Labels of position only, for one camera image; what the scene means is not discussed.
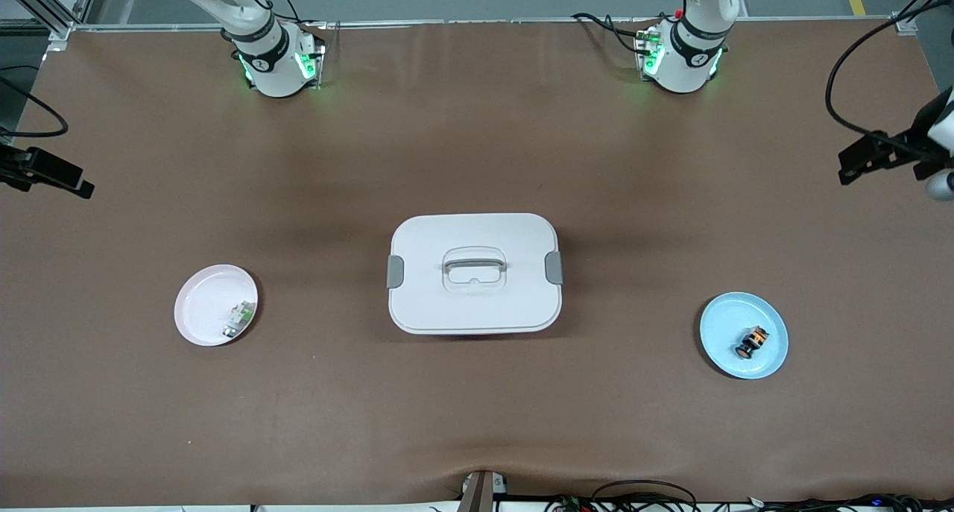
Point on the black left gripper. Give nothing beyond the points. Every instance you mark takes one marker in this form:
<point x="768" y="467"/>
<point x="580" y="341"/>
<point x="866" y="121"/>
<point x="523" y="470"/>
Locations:
<point x="906" y="145"/>

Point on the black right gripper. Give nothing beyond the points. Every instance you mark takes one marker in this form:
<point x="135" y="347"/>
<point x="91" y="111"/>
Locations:
<point x="16" y="165"/>

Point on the orange black push-button switch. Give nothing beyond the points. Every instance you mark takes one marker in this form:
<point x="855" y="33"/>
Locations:
<point x="751" y="342"/>

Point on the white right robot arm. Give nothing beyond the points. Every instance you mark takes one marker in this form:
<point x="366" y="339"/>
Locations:
<point x="272" y="65"/>

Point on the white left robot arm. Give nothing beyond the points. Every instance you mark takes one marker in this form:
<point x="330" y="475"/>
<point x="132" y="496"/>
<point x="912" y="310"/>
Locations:
<point x="689" y="65"/>

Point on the white lidded storage box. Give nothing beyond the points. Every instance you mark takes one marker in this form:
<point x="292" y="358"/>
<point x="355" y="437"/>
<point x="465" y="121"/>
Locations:
<point x="475" y="303"/>

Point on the pale pink round plate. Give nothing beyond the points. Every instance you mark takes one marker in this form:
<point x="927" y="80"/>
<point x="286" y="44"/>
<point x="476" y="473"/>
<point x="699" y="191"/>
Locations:
<point x="205" y="303"/>

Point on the light blue round plate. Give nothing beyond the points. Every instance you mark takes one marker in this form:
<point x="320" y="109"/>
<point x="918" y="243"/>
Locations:
<point x="723" y="326"/>

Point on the brown table cover mat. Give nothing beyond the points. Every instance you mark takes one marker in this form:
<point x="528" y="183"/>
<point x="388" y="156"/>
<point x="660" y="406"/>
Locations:
<point x="477" y="408"/>

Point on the aluminium frame profile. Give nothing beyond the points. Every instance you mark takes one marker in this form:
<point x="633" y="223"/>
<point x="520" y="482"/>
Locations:
<point x="905" y="21"/>
<point x="59" y="29"/>

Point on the green white push-button switch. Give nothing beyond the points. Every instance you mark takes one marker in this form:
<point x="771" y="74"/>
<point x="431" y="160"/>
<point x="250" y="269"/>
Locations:
<point x="238" y="320"/>

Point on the aluminium table edge rail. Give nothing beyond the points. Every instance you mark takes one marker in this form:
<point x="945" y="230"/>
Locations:
<point x="484" y="21"/>

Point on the brown metal bracket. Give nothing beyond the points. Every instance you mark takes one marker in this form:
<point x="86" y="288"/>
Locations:
<point x="481" y="493"/>

